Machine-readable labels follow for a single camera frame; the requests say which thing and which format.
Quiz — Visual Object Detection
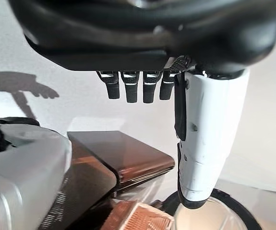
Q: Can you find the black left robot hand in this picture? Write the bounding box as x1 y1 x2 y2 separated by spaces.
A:
8 0 276 209

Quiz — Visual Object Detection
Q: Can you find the wicker laundry basket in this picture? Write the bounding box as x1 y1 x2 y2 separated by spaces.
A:
108 200 175 230

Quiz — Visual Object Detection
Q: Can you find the washing machine glass door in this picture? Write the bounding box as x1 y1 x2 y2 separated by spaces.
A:
161 188 264 230

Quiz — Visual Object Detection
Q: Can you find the grey front-load washing machine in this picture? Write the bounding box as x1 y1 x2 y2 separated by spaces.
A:
214 178 276 230

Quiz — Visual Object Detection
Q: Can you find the glossy brown stand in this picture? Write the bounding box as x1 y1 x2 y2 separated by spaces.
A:
39 130 176 230

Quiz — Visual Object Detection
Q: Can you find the silver left robot leg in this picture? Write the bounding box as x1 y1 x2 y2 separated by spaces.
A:
0 116 72 230

